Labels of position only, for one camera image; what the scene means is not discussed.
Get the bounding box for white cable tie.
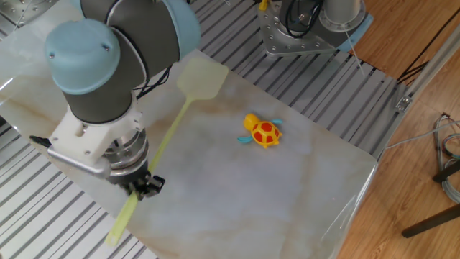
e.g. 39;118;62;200
343;30;366;78

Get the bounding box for silver perforated metal plate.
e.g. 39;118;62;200
0;0;60;28

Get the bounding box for silver wrist coupling ring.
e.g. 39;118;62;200
102;127;150;181

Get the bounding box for yellow red turtle toy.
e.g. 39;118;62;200
236;113;285;150

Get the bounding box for black floor bar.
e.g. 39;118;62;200
401;202;460;240
432;159;460;184

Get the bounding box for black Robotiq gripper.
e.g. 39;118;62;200
110;163;167;199

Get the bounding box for aluminium frame post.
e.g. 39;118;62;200
373;24;460;161

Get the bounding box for black floor cables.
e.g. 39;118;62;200
396;6;460;86

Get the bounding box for thick black gripper cable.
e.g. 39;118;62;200
134;64;174;101

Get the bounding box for coiled grey cable bundle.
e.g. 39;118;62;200
432;112;460;205

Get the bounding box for glossy marble pattern mat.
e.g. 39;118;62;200
0;0;379;259

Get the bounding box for pale green plastic flyswatter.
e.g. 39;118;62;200
104;56;230;247

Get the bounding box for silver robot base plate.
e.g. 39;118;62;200
257;0;337;58

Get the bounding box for grey floor cable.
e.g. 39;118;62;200
383;119;460;150

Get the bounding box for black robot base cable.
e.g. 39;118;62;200
279;0;324;40

